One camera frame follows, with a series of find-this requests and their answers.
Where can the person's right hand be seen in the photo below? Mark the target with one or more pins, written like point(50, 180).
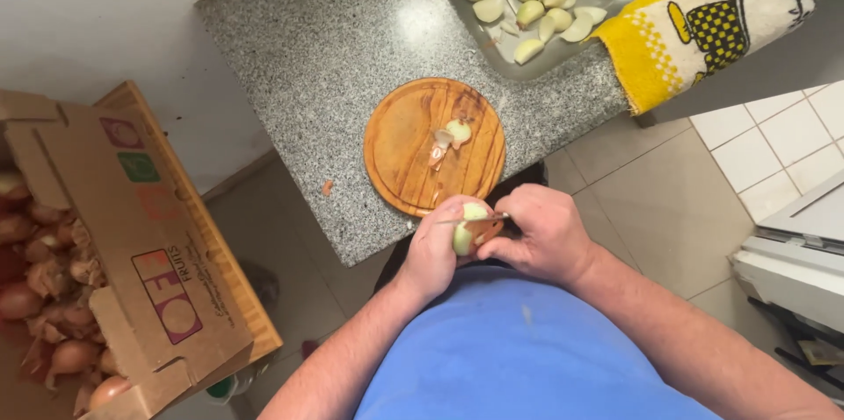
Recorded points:
point(547, 235)

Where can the person's left hand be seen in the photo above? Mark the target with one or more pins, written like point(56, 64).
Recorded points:
point(432, 252)

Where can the peeled onion half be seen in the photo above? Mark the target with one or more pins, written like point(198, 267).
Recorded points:
point(469, 232)

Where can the small kitchen knife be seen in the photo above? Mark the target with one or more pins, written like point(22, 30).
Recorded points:
point(471, 218)

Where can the round wooden cutting board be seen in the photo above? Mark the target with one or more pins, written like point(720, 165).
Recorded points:
point(434, 146)

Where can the onion scrap pieces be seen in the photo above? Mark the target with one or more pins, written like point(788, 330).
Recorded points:
point(448, 140)

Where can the person's blue shirt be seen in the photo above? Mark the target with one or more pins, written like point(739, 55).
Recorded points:
point(521, 347)

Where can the onion skin flake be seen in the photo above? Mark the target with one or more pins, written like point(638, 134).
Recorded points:
point(327, 187)

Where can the stainless steel sink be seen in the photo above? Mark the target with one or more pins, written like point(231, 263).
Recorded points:
point(560, 5)

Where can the white appliance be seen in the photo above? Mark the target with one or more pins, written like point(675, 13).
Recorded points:
point(791, 262)

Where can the yellow white patterned towel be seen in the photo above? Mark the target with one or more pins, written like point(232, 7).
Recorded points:
point(705, 21)

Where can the cardboard box of onions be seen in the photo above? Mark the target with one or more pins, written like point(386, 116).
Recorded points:
point(99, 262)

